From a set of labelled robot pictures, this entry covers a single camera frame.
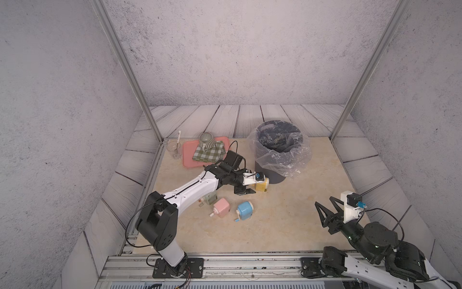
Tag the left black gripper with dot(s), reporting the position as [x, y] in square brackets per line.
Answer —
[242, 190]

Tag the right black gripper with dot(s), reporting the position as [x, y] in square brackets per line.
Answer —
[331, 217]

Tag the blue pencil sharpener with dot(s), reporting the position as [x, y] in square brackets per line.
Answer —
[244, 211]

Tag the pink pencil sharpener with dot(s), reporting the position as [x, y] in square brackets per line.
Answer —
[221, 208]

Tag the green white pencil sharpener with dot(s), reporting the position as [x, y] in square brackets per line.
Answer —
[208, 199]

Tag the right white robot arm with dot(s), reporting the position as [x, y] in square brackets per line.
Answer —
[390, 261]

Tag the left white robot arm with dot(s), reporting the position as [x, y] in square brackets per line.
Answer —
[157, 219]

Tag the pink plastic tray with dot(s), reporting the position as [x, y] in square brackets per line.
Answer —
[189, 148]

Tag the green checkered cloth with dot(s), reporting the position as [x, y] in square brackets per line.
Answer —
[211, 155]

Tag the clear plastic bin liner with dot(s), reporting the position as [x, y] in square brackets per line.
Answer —
[302, 155]

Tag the ribbed grey cup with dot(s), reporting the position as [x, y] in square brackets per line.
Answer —
[206, 141]

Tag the dark grey trash bin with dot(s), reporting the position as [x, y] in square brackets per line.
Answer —
[275, 140]

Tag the clear glass with stick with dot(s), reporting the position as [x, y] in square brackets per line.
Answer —
[174, 147]

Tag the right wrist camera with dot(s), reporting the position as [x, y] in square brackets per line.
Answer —
[354, 207]

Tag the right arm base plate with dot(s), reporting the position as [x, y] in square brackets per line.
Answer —
[311, 268]

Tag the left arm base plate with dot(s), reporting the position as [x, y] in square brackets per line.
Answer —
[195, 267]

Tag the aluminium mounting rail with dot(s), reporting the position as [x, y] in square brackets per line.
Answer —
[268, 270]

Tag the left metal frame post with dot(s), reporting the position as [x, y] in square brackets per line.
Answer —
[114, 41]

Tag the metal frame post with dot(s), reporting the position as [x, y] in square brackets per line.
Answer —
[387, 35]
[114, 41]

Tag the right metal frame post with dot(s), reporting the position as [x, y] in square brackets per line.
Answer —
[387, 35]

